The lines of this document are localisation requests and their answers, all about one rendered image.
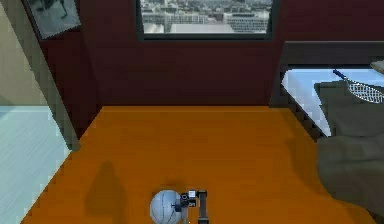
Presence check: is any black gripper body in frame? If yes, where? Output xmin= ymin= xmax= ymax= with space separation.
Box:
xmin=174 ymin=192 xmax=190 ymax=213

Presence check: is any white basketball with black lines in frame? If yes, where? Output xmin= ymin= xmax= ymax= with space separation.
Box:
xmin=149 ymin=189 xmax=184 ymax=224

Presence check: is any grey framed wall picture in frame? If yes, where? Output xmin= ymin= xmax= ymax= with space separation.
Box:
xmin=22 ymin=0 xmax=83 ymax=41

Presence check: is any dark framed window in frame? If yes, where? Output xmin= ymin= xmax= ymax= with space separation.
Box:
xmin=134 ymin=0 xmax=281 ymax=43

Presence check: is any beige pillow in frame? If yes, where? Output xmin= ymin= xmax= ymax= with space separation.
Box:
xmin=369 ymin=59 xmax=384 ymax=75

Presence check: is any blue handled tennis racket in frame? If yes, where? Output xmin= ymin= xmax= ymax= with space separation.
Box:
xmin=332 ymin=68 xmax=384 ymax=105

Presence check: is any dark bed with grey blanket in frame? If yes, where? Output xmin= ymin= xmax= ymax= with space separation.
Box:
xmin=269 ymin=40 xmax=384 ymax=224

